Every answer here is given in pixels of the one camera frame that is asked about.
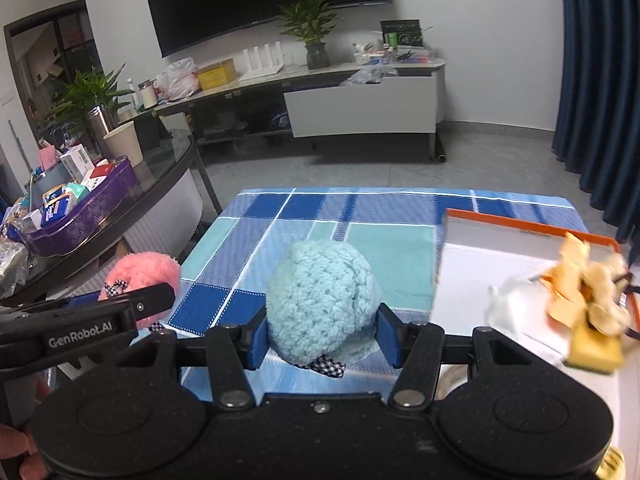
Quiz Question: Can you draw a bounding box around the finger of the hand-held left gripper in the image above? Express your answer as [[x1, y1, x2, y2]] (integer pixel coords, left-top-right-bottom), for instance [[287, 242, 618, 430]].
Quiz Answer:
[[125, 282, 175, 332], [0, 292, 108, 318]]

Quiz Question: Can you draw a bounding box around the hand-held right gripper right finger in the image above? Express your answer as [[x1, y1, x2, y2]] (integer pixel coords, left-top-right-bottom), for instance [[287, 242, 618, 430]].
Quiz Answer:
[[376, 302, 538, 407]]

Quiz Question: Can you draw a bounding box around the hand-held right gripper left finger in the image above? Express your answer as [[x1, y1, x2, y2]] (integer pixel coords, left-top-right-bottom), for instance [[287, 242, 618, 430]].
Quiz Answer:
[[150, 305, 271, 407]]

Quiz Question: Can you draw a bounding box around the pink knit ball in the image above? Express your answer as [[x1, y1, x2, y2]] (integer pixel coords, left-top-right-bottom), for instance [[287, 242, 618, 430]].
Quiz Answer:
[[97, 252, 182, 331]]

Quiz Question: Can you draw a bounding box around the teal knit hat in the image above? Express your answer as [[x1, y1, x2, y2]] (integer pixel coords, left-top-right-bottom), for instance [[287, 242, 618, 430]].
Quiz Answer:
[[265, 240, 383, 378]]

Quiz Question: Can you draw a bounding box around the orange and white cardboard box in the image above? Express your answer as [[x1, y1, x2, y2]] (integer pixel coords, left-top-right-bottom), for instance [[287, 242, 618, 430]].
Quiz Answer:
[[431, 207, 640, 480]]

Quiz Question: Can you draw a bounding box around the white face mask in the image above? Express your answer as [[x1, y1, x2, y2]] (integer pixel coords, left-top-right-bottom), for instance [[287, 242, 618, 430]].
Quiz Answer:
[[487, 272, 576, 356]]

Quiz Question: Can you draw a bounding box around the yellow sponge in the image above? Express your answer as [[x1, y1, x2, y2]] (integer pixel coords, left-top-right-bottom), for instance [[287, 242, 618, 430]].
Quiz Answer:
[[565, 322, 625, 375]]

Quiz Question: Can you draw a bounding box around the black spiral hair tie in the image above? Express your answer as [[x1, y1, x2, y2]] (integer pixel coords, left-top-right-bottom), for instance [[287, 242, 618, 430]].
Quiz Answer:
[[617, 260, 640, 341]]

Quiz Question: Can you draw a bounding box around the person's left hand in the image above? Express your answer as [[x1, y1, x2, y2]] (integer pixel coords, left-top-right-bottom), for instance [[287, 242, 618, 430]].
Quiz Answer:
[[0, 375, 56, 480]]

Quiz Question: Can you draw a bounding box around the crinkled silver bag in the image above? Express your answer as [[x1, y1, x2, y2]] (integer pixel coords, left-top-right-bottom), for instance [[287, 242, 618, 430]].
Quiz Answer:
[[0, 240, 31, 296]]

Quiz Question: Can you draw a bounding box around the purple tray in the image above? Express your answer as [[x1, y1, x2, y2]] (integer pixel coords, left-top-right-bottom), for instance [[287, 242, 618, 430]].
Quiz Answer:
[[20, 156, 138, 258]]

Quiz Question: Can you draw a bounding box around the blue medicine box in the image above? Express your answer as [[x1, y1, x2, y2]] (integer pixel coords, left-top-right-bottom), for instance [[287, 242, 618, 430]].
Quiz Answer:
[[42, 192, 78, 223]]

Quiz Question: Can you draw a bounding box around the red and white box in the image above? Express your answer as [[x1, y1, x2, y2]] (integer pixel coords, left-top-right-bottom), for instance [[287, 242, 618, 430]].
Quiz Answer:
[[80, 160, 116, 186]]

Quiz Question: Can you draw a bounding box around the white barcode box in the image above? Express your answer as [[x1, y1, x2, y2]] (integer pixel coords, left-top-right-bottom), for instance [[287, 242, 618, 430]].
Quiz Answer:
[[60, 145, 96, 181]]

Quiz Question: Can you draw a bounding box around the round glass table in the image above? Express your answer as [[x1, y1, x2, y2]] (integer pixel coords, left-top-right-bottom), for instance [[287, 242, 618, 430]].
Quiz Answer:
[[0, 130, 223, 306]]

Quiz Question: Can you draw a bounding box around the blue checked blanket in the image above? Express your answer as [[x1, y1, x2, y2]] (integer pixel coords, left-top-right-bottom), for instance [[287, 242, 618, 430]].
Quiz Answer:
[[172, 187, 590, 396]]

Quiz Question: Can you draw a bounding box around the beige paper cup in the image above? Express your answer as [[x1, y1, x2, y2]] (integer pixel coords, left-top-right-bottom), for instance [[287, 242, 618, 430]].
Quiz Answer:
[[103, 121, 144, 167]]

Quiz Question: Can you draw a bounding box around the steel tumbler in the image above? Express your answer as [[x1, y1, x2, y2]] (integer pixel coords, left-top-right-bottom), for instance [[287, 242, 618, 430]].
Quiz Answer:
[[87, 105, 117, 158]]

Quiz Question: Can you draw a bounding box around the leafy green potted plant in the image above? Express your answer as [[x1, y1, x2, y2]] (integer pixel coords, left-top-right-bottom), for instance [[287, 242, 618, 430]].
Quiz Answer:
[[47, 65, 133, 126]]

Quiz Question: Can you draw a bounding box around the white plastic bag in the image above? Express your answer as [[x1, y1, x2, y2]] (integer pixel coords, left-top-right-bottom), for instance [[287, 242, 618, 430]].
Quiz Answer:
[[156, 57, 198, 101]]

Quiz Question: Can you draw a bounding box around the white TV stand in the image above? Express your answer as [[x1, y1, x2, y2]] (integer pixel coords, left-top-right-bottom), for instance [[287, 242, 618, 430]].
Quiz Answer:
[[120, 57, 447, 161]]

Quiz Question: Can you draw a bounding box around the yellow box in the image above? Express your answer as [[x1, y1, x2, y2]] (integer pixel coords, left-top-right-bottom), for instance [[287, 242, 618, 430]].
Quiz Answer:
[[197, 58, 237, 91]]

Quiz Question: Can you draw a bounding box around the white router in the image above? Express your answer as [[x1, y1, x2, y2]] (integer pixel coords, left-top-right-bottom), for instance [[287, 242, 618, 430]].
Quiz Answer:
[[239, 45, 286, 82]]

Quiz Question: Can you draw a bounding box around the clear plastic bag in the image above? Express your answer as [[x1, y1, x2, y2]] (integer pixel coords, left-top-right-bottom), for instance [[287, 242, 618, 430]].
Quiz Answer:
[[340, 66, 398, 86]]

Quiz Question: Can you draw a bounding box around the clear plastic organizer box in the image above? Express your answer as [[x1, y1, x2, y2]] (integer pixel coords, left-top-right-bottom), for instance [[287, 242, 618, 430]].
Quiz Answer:
[[385, 47, 437, 65]]

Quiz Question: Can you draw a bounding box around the green and black box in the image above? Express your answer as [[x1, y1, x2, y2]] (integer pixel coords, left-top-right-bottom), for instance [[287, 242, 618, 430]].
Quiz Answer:
[[380, 19, 423, 50]]

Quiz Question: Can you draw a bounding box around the dark blue curtain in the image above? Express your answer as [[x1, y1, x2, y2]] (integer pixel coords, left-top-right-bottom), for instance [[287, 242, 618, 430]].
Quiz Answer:
[[551, 0, 640, 246]]

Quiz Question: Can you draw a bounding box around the potted plant in dark vase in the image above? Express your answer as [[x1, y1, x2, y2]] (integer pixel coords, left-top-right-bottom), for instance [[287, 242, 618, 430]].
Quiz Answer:
[[276, 0, 346, 70]]

